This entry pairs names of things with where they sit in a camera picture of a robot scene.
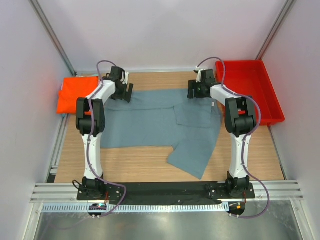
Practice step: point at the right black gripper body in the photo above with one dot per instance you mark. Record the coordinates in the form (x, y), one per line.
(197, 89)

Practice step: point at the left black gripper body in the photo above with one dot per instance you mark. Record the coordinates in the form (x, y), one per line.
(122, 94)

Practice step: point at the grey-blue t shirt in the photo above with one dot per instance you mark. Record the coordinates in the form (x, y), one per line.
(162, 118)

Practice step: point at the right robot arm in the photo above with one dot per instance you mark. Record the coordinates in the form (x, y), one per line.
(239, 119)

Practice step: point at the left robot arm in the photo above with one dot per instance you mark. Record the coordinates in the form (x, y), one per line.
(91, 122)

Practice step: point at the folded orange t shirt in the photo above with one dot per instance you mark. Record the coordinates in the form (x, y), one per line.
(72, 89)

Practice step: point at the red plastic bin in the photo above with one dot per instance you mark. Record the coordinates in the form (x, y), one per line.
(250, 77)

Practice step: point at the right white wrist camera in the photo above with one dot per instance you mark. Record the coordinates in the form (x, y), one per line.
(199, 71)

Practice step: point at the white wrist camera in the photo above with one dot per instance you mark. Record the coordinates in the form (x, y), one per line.
(199, 71)
(125, 77)

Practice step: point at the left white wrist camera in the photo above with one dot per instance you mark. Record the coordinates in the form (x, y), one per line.
(125, 77)

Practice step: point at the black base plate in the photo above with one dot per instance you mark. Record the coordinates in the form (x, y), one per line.
(164, 193)

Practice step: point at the left aluminium corner post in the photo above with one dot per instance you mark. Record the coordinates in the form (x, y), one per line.
(52, 35)

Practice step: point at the aluminium corner post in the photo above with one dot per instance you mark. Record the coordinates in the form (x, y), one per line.
(52, 35)
(279, 21)

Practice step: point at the slotted cable duct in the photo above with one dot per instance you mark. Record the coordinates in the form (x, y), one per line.
(99, 207)

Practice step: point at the right aluminium corner post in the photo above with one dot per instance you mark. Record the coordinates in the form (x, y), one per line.
(279, 21)

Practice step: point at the aluminium front rail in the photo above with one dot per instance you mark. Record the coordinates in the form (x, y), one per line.
(279, 190)

